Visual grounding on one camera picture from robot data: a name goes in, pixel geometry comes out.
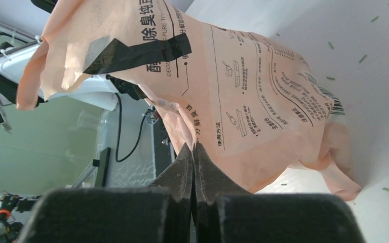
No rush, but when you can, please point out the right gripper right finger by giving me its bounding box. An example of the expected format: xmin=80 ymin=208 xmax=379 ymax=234
xmin=192 ymin=143 xmax=365 ymax=242

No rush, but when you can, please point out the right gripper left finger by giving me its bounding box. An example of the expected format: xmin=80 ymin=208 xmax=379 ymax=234
xmin=18 ymin=145 xmax=193 ymax=242

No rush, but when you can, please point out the cat litter bag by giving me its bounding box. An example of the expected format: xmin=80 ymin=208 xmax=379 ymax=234
xmin=16 ymin=1 xmax=361 ymax=201

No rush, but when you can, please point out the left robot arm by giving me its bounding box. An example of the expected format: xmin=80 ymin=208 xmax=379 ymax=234
xmin=0 ymin=37 xmax=145 ymax=131

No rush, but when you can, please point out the left black cable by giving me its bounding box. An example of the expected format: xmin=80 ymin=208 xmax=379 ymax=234
xmin=114 ymin=93 xmax=151 ymax=164

